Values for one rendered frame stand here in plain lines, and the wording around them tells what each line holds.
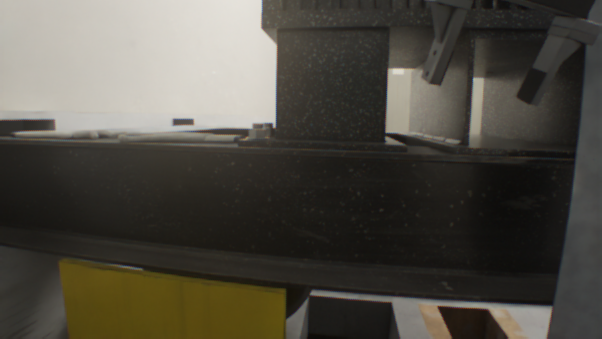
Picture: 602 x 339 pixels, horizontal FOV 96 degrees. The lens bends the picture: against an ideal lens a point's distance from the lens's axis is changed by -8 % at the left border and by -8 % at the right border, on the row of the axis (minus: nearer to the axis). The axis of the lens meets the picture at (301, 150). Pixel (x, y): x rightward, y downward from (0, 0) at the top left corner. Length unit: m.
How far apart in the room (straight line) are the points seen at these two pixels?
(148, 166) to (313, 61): 0.41
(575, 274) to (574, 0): 0.34
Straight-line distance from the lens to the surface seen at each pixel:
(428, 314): 1.31
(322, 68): 0.55
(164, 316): 0.70
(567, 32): 0.43
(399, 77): 3.69
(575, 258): 0.54
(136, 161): 0.71
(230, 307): 0.62
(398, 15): 0.56
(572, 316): 0.57
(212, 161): 0.62
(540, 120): 0.83
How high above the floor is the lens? 0.71
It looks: 6 degrees down
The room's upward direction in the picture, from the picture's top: 1 degrees clockwise
